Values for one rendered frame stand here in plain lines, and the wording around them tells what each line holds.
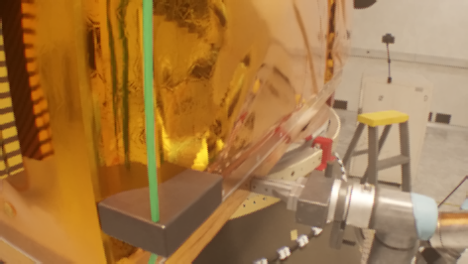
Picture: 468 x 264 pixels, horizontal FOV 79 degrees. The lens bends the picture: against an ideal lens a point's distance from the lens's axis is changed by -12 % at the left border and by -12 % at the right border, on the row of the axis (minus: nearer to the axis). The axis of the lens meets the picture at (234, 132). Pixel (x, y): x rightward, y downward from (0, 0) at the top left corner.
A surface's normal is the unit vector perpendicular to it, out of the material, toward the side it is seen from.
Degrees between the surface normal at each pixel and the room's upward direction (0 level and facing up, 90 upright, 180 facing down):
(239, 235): 62
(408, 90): 90
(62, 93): 90
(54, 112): 90
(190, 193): 0
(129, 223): 90
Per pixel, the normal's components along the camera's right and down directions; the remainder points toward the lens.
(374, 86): -0.39, 0.29
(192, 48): 0.83, 0.17
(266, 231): 0.52, -0.21
